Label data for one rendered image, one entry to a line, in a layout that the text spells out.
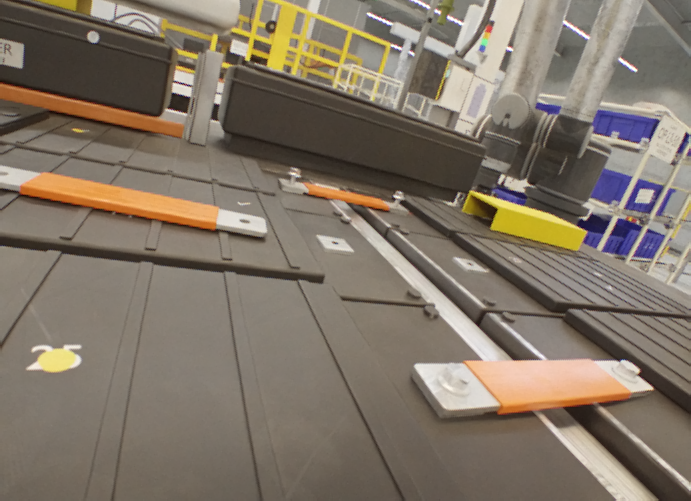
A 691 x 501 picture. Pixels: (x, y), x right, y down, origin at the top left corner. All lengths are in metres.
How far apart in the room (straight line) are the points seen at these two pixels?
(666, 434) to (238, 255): 0.22
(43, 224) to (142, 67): 0.36
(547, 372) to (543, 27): 1.34
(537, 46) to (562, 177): 0.44
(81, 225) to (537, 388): 0.22
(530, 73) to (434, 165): 0.90
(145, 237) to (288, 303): 0.08
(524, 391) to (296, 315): 0.10
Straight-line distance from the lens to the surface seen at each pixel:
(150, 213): 0.22
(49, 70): 0.55
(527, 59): 1.49
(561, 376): 0.22
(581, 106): 1.37
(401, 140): 0.61
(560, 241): 0.58
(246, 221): 0.23
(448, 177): 0.67
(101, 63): 0.54
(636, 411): 0.25
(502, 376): 0.18
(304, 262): 0.20
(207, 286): 0.16
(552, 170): 1.51
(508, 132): 1.23
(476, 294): 0.29
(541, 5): 1.48
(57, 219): 0.21
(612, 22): 1.39
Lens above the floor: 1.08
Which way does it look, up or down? 19 degrees down
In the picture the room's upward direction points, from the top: 18 degrees clockwise
